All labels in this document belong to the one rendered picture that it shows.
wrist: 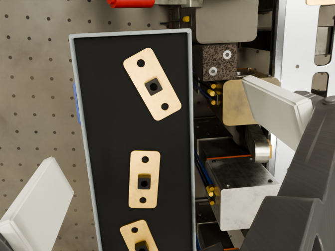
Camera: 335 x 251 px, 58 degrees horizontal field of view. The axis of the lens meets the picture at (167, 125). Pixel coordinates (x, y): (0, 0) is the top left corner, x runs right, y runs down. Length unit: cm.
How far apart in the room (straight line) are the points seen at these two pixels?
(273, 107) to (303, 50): 44
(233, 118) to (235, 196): 12
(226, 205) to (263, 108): 35
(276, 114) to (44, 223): 13
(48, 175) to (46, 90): 69
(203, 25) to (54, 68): 50
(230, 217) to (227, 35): 29
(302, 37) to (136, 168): 37
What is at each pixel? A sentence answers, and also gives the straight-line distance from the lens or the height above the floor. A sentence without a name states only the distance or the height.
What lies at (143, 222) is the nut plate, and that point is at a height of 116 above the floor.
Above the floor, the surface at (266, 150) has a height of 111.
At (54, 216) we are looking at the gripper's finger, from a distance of 18.
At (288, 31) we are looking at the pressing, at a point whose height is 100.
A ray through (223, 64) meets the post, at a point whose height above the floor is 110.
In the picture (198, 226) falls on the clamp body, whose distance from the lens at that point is 88.
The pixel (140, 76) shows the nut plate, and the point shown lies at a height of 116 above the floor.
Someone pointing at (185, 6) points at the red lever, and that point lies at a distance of 44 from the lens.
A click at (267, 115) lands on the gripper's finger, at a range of 17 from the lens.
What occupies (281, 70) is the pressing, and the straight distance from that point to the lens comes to 58.
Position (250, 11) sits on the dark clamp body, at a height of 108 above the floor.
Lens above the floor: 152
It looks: 72 degrees down
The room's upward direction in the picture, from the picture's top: 163 degrees clockwise
